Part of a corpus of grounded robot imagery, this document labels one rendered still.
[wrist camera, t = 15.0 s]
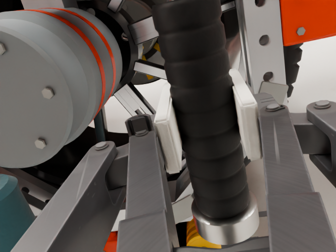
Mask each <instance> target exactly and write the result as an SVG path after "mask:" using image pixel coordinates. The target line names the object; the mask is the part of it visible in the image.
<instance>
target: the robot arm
mask: <svg viewBox="0 0 336 252"><path fill-rule="evenodd" d="M229 75H230V76H231V77H232V83H233V86H232V89H233V97H232V98H233V100H234V103H235V109H236V115H237V120H236V121H237V124H238V128H239V133H240V136H241V139H242V142H243V145H244V148H245V151H246V155H247V158H248V159H250V160H251V161H254V160H261V159H262V157H263V167H264V179H265V191H266V194H265V199H266V211H267V223H268V235H269V236H261V237H254V238H251V239H248V240H245V241H242V242H239V243H236V244H233V245H230V246H227V247H224V248H210V247H198V246H182V247H180V245H179V240H178V234H177V229H176V224H175V218H174V213H173V207H172V202H171V197H170V191H169V186H168V180H167V175H166V172H167V173H169V174H174V173H179V172H180V171H181V170H182V138H181V131H180V129H179V126H178V121H177V117H176V108H175V107H174V104H173V100H172V98H171V94H170V87H171V85H170V84H169V83H168V82H166V83H164V85H163V88H162V92H161V96H160V100H159V103H158V107H157V111H156V114H152V115H149V114H146V113H145V114H138V115H134V116H132V117H130V118H128V119H127V120H126V121H125V126H126V129H127V132H128V135H129V143H127V144H125V145H122V146H119V147H116V145H115V143H114V142H113V141H102V142H99V143H97V144H96V145H94V146H92V147H91V148H90V149H89V151H88V152H87V153H86V154H85V156H84V157H83V158H82V160H81V161H80V162H79V163H78V165H77V166H76V167H75V169H74V170H73V171H72V172H71V174H70V175H69V176H68V178H67V179H66V180H65V182H64V183H63V184H62V185H61V187H60V188H59V189H58V191H57V192H56V193H55V194H54V196H53V197H52V198H51V200H50V201H49V202H48V203H47V205H46V206H45V207H44V209H43V210H42V211H41V213H40V214H39V215H38V216H37V218H36V219H35V220H34V222H33V223H32V224H31V225H30V227H29V228H28V229H27V231H26V232H25V233H24V234H23V236H22V237H21V238H20V240H19V241H18V242H17V244H16V245H15V246H14V247H13V249H12V250H11V251H10V252H103V250H104V248H105V245H106V243H107V240H108V238H109V236H110V233H111V231H112V229H113V226H114V224H115V221H116V219H117V217H118V214H119V212H120V210H121V207H122V205H123V202H124V200H125V198H126V205H125V219H123V220H120V221H119V224H118V233H117V246H116V252H336V238H335V235H334V232H333V229H332V226H331V223H330V220H329V217H328V214H327V211H326V208H325V205H324V203H323V200H322V197H321V194H320V192H315V190H314V187H313V184H312V180H311V177H310V174H309V171H308V168H307V165H306V162H305V159H304V155H303V154H307V155H309V158H310V160H311V161H312V162H313V164H314V165H315V166H316V167H317V168H318V169H319V170H320V171H321V172H322V174H323V175H324V176H325V177H326V178H327V179H328V180H329V181H330V182H331V184H332V185H333V186H334V187H335V188H336V102H334V101H328V100H319V101H315V102H312V103H310V104H308V105H307V106H306V112H300V113H294V112H289V108H288V107H287V106H286V105H283V104H278V103H277V101H276V100H275V99H274V97H273V96H272V95H271V94H270V93H267V92H262V93H256V94H252V93H251V92H250V90H249V88H248V86H247V85H246V83H245V81H244V80H243V78H242V76H241V74H240V73H239V71H238V69H236V68H233V69H230V70H229ZM164 165H165V167H164ZM165 168H166V171H165Z"/></svg>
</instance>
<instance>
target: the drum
mask: <svg viewBox="0 0 336 252"><path fill-rule="evenodd" d="M122 69H123V62H122V55H121V51H120V48H119V45H118V43H117V41H116V39H115V37H114V35H113V34H112V32H111V31H110V30H109V28H108V27H107V26H106V25H105V24H104V23H103V22H102V21H101V20H99V19H98V18H97V17H95V16H94V15H92V14H90V13H89V12H87V11H84V10H82V9H78V8H74V7H69V8H61V7H49V8H38V9H23V10H15V11H5V12H0V167H4V168H28V167H32V166H36V165H39V164H41V163H44V162H45V161H47V160H49V159H51V158H52V157H53V156H54V155H56V154H57V153H58V152H59V151H60V149H61V148H62V147H63V146H65V145H67V144H69V143H70V142H72V141H74V140H75V139H76V138H77V137H79V136H80V135H81V134H82V132H83V131H84V130H85V129H86V128H87V127H88V125H89V124H90V123H91V122H92V121H93V119H94V118H95V117H96V115H97V114H98V112H99V111H100V110H101V109H102V108H103V107H104V105H105V104H106V103H107V101H108V100H109V98H110V97H111V96H112V95H113V93H114V92H115V90H116V89H117V87H118V85H119V83H120V80H121V76H122Z"/></svg>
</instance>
